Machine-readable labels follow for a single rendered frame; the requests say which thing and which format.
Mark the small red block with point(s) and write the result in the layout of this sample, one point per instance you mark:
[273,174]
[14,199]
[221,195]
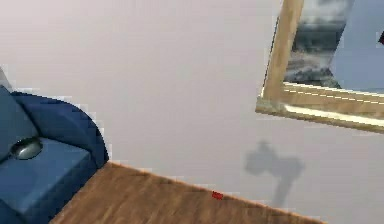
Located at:
[217,195]

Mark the wooden framed window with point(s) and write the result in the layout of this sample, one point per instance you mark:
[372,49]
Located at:
[328,100]

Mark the blue sofa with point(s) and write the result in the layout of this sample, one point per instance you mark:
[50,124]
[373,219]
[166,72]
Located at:
[50,180]

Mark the grey round bowl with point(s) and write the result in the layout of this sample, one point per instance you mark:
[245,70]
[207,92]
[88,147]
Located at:
[26,148]

